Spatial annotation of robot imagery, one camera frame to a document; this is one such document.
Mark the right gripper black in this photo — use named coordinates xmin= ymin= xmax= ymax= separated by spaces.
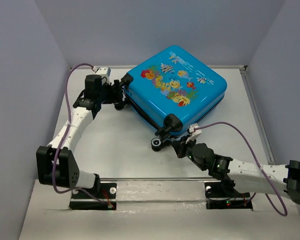
xmin=169 ymin=134 xmax=207 ymax=171

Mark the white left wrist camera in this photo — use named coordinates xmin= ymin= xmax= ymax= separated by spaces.
xmin=91 ymin=66 xmax=111 ymax=77

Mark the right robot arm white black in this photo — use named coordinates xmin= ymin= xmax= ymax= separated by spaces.
xmin=171 ymin=139 xmax=300 ymax=205

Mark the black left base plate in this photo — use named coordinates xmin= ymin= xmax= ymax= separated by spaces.
xmin=68 ymin=181 xmax=117 ymax=211

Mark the blue hard-shell suitcase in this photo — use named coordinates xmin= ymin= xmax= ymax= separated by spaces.
xmin=120 ymin=45 xmax=227 ymax=152

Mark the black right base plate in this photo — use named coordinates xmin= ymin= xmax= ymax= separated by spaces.
xmin=204 ymin=181 xmax=253 ymax=210

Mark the purple cable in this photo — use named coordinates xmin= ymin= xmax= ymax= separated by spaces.
xmin=51 ymin=63 xmax=111 ymax=208
xmin=187 ymin=121 xmax=289 ymax=217

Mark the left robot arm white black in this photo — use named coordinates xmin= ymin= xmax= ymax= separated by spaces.
xmin=36 ymin=73 xmax=125 ymax=198

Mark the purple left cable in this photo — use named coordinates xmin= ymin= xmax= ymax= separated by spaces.
xmin=51 ymin=63 xmax=111 ymax=208

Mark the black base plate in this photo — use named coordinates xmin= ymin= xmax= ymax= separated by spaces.
xmin=68 ymin=181 xmax=117 ymax=211
xmin=204 ymin=181 xmax=253 ymax=210

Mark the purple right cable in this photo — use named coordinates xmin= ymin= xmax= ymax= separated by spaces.
xmin=187 ymin=121 xmax=289 ymax=217

